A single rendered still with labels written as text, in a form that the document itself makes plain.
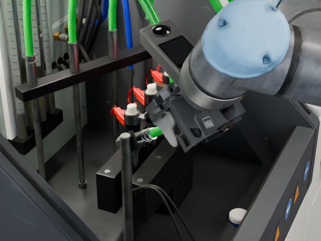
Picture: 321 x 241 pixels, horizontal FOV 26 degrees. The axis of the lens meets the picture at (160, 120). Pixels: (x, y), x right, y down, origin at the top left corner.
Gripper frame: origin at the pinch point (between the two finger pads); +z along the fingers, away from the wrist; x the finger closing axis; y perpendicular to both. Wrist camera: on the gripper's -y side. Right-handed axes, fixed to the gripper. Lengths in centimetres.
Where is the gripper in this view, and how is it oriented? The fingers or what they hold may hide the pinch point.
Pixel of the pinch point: (166, 111)
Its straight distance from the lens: 99.0
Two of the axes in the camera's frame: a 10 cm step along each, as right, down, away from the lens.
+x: 8.5, -4.3, 2.9
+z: -2.0, 2.6, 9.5
